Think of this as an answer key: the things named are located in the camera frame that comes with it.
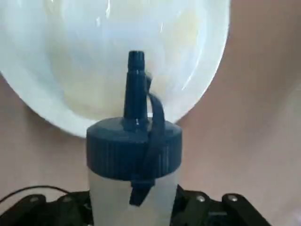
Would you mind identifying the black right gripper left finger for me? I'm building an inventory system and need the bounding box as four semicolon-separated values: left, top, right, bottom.
0;191;93;226

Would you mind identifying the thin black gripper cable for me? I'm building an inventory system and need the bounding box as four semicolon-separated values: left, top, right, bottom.
0;185;69;203

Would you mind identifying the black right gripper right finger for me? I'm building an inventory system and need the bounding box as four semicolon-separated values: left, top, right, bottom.
172;185;271;226

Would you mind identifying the transparent sauce bottle blue cap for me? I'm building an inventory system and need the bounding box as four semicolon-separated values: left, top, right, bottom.
85;50;183;226

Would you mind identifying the white round plate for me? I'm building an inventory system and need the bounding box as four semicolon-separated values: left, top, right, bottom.
0;0;232;140

